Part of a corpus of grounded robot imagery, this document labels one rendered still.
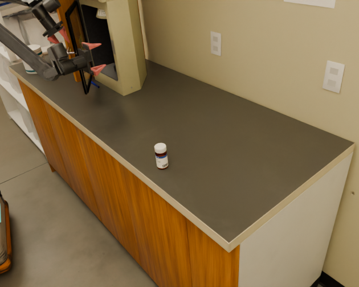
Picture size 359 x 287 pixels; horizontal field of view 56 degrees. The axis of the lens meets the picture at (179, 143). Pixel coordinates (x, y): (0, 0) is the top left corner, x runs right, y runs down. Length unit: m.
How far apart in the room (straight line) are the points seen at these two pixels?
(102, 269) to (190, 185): 1.15
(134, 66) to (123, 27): 0.21
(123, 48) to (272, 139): 0.85
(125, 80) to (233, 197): 0.94
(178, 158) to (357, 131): 0.70
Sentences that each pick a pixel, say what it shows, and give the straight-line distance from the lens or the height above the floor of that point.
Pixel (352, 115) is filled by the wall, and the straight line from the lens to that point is 1.46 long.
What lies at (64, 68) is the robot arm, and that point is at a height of 1.22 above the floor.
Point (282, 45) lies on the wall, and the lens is 1.53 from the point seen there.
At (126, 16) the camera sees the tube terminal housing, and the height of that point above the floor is 1.33.
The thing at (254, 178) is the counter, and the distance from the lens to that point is 1.21.
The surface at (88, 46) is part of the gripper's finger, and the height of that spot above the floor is 1.28.
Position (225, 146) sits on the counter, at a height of 0.94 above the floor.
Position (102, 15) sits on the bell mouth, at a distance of 1.81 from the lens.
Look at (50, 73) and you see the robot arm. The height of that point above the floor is 1.21.
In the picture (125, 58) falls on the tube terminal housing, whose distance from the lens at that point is 1.78.
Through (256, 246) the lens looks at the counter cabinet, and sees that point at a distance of 1.16.
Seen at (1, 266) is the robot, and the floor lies 0.11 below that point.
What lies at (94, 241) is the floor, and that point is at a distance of 2.36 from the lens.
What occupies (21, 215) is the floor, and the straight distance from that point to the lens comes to 2.75.
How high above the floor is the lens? 1.72
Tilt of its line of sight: 34 degrees down
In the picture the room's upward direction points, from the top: 5 degrees counter-clockwise
